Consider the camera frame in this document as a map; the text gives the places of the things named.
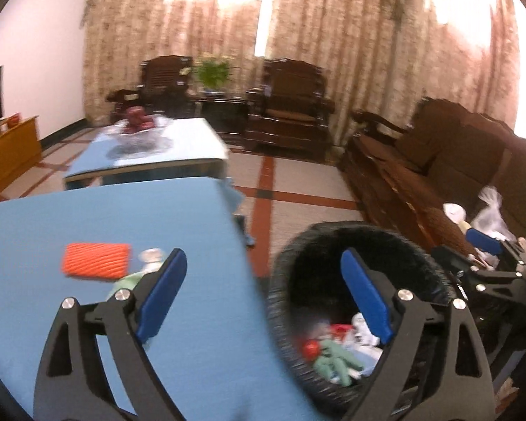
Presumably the coffee table with blue cover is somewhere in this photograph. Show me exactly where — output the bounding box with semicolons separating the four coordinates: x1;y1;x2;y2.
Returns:
62;118;231;191

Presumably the green potted plant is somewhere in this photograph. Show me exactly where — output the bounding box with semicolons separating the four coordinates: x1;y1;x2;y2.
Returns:
192;54;237;95

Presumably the dark wooden side table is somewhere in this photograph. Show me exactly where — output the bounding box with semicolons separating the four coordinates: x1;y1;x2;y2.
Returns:
193;92;250;145

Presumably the dark wooden armchair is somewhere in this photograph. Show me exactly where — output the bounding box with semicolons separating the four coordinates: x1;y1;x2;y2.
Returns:
244;58;336;163
107;55;194;119

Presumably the blue table cover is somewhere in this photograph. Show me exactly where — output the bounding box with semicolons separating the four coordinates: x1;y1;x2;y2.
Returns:
0;176;329;421

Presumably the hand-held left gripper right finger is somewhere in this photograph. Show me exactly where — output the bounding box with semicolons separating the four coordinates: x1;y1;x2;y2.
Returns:
337;248;496;421

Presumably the beige patterned curtain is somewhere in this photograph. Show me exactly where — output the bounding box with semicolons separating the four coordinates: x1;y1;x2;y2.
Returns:
254;0;521;150
82;0;264;126

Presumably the orange ribbed cloth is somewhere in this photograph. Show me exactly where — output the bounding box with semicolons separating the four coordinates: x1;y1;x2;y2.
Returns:
60;242;132;280

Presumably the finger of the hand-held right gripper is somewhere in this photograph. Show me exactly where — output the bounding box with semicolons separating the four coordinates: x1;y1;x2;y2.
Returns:
432;246;526;294
466;229;526;264

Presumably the glass fruit bowl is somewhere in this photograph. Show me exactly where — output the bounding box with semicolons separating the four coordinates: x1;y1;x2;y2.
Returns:
103;114;174;159

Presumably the white plastic bag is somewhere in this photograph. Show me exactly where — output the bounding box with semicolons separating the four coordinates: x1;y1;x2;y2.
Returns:
470;186;515;242

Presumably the dark wooden sofa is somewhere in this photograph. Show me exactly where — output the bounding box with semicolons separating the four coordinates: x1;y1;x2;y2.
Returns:
339;96;526;268

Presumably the wooden television cabinet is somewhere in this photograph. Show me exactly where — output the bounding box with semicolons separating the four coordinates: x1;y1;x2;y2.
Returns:
0;115;43;205

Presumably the black woven trash bin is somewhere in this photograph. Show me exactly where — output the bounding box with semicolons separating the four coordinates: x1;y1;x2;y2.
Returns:
265;220;459;419

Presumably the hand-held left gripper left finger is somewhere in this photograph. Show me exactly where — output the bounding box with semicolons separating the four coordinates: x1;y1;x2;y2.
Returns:
34;248;188;421

